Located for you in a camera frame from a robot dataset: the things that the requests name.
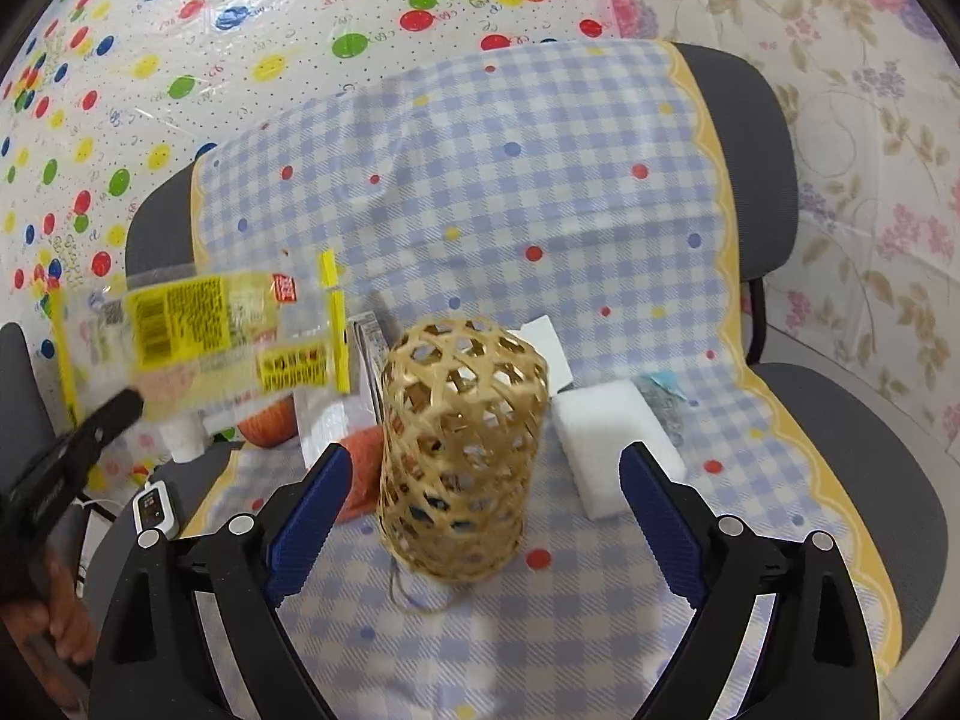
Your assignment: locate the dark grey padded panel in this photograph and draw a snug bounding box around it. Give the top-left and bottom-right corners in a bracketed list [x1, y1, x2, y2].
[0, 322, 55, 458]

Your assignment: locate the silver foil packet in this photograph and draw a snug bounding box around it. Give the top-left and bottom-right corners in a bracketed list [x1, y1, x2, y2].
[349, 311, 392, 421]

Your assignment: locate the orange sponge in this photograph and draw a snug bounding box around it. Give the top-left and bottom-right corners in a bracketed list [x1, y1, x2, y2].
[339, 424, 387, 527]

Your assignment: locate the blue checkered cloth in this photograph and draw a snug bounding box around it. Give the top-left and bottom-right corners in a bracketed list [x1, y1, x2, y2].
[180, 39, 901, 720]

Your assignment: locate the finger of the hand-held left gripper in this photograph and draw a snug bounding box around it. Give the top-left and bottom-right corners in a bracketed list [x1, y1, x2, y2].
[43, 388, 145, 482]

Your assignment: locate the floral print sheet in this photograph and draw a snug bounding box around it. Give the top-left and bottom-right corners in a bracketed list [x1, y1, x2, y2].
[592, 0, 960, 421]

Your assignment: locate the blue crumpled wrapper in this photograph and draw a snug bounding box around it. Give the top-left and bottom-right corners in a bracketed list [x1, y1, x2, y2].
[637, 371, 691, 436]

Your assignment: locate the thin brown string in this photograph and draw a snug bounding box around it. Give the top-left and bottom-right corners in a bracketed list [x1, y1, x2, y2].
[388, 568, 467, 617]

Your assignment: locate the balloon print plastic sheet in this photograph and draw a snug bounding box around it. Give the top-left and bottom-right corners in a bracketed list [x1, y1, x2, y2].
[0, 0, 623, 428]

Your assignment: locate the person's left hand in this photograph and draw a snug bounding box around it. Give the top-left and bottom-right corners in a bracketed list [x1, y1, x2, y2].
[0, 561, 98, 691]

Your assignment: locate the orange fruit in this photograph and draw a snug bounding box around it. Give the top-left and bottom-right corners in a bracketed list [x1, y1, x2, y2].
[236, 397, 297, 447]

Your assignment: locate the small white device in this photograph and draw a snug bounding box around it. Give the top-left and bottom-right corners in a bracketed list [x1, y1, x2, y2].
[133, 485, 180, 540]

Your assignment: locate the white foam block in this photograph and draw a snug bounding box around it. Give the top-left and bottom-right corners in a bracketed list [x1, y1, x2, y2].
[553, 380, 687, 522]

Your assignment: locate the grey chair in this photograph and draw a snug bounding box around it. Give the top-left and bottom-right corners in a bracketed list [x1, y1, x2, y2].
[124, 41, 950, 661]

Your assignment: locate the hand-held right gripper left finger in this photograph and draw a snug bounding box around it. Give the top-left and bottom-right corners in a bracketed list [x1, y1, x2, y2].
[90, 442, 353, 720]

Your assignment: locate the yellow clear plastic wrapper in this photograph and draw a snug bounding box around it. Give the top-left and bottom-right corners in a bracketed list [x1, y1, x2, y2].
[49, 251, 353, 425]

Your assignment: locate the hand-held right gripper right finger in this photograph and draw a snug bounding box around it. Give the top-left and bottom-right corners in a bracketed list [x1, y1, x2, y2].
[619, 441, 880, 720]

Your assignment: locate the clear plastic bag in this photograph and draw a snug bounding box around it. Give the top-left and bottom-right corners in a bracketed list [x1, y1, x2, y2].
[295, 386, 376, 466]

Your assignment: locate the woven bamboo basket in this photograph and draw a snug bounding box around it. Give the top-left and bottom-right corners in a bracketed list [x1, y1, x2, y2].
[379, 321, 550, 582]

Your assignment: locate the white cup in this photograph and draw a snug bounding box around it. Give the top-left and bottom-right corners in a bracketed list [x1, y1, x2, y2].
[161, 416, 207, 462]

